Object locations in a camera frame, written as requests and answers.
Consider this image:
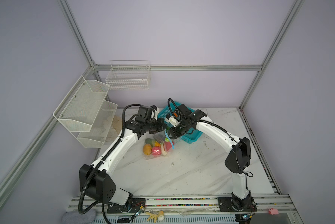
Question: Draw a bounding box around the clear zip top bag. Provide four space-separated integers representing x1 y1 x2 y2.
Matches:
142 127 181 160

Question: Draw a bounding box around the yellow toy mango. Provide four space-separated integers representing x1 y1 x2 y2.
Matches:
143 144 152 155

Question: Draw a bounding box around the pink toy fruit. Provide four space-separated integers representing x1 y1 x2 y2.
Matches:
151 146 162 157

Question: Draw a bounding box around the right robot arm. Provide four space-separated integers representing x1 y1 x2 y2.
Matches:
165 104 253 211

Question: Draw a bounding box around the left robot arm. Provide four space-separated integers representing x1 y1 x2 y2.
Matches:
77 104 167 215

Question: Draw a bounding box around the teal plastic basket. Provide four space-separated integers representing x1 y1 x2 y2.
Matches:
158 98 206 144

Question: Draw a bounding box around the white mesh lower shelf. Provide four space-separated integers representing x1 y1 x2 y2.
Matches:
77 100 118 148

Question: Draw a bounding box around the white mesh shelf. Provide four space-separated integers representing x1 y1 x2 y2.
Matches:
53 77 110 132
77 100 118 148

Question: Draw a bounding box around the white mesh upper shelf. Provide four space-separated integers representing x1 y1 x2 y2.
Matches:
53 77 110 132

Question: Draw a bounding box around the wooden toy figure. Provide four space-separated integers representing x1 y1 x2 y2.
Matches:
145 211 165 223

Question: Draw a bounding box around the grey cloth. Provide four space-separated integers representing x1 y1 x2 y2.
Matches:
61 210 97 224

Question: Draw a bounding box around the pink toy pig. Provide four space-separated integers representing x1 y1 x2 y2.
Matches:
268 208 279 215

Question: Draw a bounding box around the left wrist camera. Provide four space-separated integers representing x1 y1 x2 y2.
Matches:
151 105 160 119

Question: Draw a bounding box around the white wire basket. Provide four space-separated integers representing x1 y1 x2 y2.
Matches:
106 60 151 91

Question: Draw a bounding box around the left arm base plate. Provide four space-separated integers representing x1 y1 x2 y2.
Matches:
105 198 146 214

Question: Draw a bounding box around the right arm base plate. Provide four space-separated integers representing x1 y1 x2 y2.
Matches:
218 195 257 212

